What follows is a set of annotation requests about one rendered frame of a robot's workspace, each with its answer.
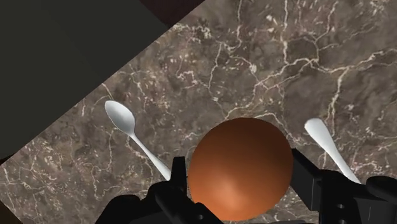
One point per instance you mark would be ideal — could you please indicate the white spoon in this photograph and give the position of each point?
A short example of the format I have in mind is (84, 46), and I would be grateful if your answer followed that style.
(124, 119)

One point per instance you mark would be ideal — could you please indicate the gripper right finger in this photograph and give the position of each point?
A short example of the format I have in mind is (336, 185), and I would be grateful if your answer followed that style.
(335, 195)

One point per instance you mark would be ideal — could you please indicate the brown egg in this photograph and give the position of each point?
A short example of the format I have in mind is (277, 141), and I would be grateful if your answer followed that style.
(240, 169)

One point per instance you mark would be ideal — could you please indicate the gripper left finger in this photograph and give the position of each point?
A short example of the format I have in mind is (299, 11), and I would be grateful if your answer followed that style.
(173, 198)

